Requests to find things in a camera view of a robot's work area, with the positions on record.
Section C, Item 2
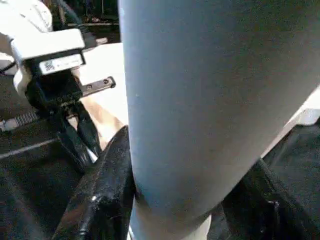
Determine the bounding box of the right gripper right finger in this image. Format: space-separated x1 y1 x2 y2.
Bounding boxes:
220 157 320 240

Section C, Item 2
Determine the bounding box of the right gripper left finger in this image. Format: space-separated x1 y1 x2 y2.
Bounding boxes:
50 125 136 240

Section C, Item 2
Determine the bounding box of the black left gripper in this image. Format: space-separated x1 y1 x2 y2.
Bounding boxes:
25 72 117 173

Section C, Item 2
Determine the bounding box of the white plastic table top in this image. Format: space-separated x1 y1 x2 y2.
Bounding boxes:
70 41 320 161

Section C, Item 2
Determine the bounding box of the white plastic table leg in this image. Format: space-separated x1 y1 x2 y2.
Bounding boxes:
117 0 320 240

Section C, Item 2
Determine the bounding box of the black work mat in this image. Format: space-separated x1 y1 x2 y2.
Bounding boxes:
0 75 320 240

